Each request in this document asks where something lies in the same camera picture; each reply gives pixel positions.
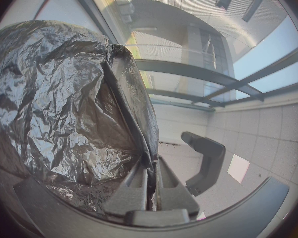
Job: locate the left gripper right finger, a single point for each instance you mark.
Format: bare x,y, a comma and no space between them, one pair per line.
173,197

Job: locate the black plastic bag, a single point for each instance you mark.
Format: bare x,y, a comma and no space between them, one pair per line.
52,95

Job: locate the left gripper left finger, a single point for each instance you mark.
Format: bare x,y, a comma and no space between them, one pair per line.
129,197

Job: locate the window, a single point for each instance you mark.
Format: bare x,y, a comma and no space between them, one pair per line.
213,73

